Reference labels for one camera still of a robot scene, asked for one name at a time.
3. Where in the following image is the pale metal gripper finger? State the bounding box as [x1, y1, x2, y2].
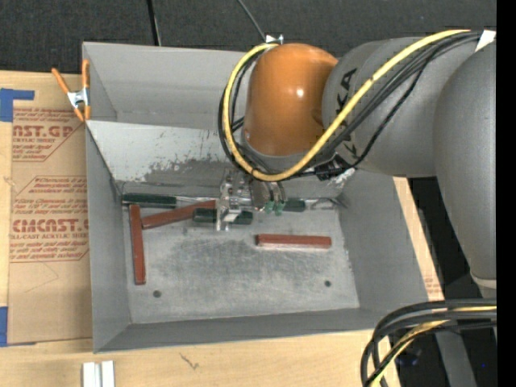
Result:
[218, 197, 243, 214]
[216, 211, 243, 233]

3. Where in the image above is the red-brown flat block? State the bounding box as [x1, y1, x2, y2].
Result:
[128, 204, 148, 286]
[140, 199, 218, 231]
[254, 233, 333, 251]

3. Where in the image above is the grey metal bin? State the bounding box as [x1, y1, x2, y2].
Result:
[81, 41, 429, 354]

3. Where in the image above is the brown cardboard board, red print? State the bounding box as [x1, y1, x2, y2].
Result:
[0, 69, 445, 346]

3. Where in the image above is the black cylinder on white bracket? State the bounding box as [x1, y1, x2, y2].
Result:
[302, 160, 356, 188]

